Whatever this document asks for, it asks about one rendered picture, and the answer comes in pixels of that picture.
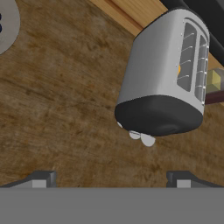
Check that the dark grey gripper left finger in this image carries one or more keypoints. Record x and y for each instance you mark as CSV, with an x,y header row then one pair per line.
x,y
43,178

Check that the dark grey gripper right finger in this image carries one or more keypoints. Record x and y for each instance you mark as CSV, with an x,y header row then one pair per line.
x,y
180,178

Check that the white toaster lever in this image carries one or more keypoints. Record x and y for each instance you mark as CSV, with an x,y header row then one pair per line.
x,y
144,138

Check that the silver and black toaster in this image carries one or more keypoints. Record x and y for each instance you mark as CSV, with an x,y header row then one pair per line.
x,y
163,87

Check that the bread slice in toaster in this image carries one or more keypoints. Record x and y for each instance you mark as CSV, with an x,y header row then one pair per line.
x,y
179,69

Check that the grey round plate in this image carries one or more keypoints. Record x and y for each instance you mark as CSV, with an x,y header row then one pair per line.
x,y
7,24

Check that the yellow and brown bottle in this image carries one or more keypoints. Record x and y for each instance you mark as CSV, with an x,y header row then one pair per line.
x,y
215,86

